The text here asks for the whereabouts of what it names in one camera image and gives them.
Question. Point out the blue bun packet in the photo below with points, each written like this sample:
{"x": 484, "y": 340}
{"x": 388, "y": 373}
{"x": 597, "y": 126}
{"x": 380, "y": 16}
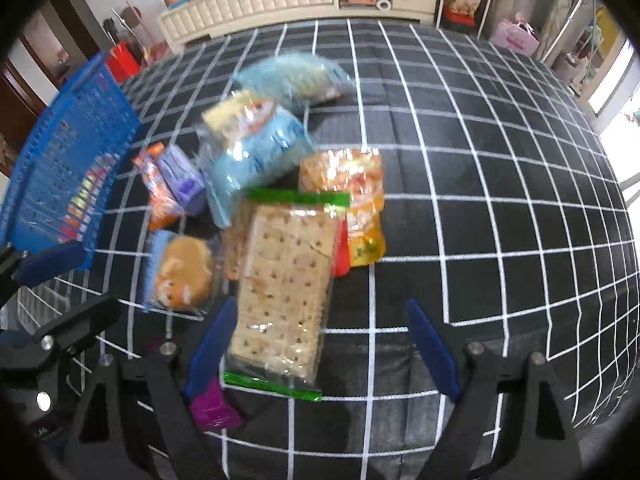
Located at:
{"x": 180, "y": 270}

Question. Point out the green-edged cracker packet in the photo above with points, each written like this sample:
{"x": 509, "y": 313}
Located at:
{"x": 285, "y": 285}

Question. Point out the white tape roll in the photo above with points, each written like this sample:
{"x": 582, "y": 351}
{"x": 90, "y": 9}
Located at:
{"x": 384, "y": 4}

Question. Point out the light blue snack packet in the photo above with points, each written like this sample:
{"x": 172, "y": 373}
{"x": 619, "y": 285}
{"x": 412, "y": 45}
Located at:
{"x": 255, "y": 165}
{"x": 295, "y": 80}

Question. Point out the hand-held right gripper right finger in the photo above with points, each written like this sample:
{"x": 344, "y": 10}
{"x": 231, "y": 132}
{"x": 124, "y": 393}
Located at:
{"x": 430, "y": 350}

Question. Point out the clear cracker packet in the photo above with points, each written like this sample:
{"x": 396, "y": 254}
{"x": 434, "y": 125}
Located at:
{"x": 233, "y": 252}

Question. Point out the orange snack bar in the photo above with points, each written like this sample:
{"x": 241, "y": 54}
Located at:
{"x": 162, "y": 210}

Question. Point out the magenta snack packet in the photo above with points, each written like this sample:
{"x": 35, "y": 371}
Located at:
{"x": 215, "y": 410}

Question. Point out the orange yellow snack packet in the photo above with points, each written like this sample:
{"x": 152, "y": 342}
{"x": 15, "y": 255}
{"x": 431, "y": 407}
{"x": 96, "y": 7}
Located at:
{"x": 360, "y": 195}

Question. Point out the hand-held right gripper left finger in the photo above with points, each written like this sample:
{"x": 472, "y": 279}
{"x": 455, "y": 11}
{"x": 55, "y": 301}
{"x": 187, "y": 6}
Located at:
{"x": 212, "y": 355}

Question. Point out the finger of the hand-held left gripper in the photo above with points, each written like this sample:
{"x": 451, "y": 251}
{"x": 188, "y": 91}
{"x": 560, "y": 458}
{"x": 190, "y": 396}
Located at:
{"x": 80, "y": 322}
{"x": 50, "y": 262}

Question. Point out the red snack packet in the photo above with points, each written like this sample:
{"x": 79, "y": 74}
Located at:
{"x": 341, "y": 255}

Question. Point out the purple snack bar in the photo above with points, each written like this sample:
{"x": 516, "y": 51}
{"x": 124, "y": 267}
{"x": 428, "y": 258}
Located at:
{"x": 180, "y": 175}

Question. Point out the blue plastic basket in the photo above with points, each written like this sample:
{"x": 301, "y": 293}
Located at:
{"x": 60, "y": 125}

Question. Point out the red box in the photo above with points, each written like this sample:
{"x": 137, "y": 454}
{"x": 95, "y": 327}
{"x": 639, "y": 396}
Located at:
{"x": 122, "y": 62}

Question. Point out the pink bag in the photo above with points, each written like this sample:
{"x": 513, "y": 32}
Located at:
{"x": 515, "y": 37}

